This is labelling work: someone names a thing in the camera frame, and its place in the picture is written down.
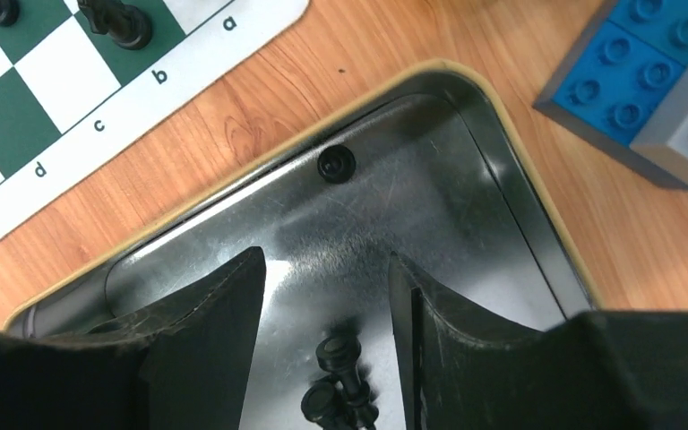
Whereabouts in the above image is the grey blue brick stack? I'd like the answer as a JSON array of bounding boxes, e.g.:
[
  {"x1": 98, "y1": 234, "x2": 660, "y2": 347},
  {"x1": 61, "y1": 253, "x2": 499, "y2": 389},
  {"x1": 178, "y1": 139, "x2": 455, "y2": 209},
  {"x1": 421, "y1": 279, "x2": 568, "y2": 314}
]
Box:
[{"x1": 534, "y1": 1, "x2": 688, "y2": 190}]

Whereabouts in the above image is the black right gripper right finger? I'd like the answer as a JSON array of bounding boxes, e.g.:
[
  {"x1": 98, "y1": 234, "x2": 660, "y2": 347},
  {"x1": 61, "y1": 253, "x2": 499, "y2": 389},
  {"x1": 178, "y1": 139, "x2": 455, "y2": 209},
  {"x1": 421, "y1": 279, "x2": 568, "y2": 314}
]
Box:
[{"x1": 388, "y1": 254, "x2": 688, "y2": 429}]

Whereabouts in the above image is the black queen in tin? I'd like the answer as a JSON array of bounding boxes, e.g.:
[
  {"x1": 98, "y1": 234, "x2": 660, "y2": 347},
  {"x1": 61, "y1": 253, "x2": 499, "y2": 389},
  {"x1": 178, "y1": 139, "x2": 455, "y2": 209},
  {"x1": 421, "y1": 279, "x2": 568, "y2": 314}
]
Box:
[{"x1": 315, "y1": 335, "x2": 379, "y2": 429}]

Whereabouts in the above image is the black pawn in tin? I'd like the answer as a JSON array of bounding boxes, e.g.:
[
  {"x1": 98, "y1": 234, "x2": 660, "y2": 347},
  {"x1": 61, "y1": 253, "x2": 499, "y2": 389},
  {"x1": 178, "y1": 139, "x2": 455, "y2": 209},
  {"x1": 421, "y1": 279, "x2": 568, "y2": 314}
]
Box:
[{"x1": 316, "y1": 144, "x2": 357, "y2": 185}]

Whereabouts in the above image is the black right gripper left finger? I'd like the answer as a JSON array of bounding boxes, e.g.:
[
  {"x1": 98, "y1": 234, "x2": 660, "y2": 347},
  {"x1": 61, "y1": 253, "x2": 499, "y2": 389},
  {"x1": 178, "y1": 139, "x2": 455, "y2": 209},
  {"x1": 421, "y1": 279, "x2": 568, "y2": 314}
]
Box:
[{"x1": 0, "y1": 246, "x2": 266, "y2": 429}]

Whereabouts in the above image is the green white chess mat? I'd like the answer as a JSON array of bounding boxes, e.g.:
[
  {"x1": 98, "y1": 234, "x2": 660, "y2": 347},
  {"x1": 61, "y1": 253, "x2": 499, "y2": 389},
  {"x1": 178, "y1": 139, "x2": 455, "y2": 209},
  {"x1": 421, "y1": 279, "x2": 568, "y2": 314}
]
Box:
[{"x1": 0, "y1": 0, "x2": 312, "y2": 266}]

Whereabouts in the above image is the metal tin with black pieces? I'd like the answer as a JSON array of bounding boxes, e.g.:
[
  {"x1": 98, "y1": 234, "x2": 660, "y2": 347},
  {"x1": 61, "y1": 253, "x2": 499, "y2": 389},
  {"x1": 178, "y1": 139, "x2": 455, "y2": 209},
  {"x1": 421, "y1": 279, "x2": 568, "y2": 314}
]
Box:
[{"x1": 4, "y1": 59, "x2": 593, "y2": 429}]

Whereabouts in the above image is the black piece in tin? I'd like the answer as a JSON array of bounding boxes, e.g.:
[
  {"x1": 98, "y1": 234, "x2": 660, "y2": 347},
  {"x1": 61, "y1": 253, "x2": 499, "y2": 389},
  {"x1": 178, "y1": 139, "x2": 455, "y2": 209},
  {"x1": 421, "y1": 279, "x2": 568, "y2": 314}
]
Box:
[{"x1": 300, "y1": 380, "x2": 356, "y2": 430}]

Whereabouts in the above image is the black knight piece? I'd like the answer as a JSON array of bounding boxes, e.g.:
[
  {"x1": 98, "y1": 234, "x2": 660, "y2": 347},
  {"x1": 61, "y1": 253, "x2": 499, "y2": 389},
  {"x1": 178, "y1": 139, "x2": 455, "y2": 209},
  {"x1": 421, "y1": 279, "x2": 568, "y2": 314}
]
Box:
[{"x1": 77, "y1": 0, "x2": 152, "y2": 50}]

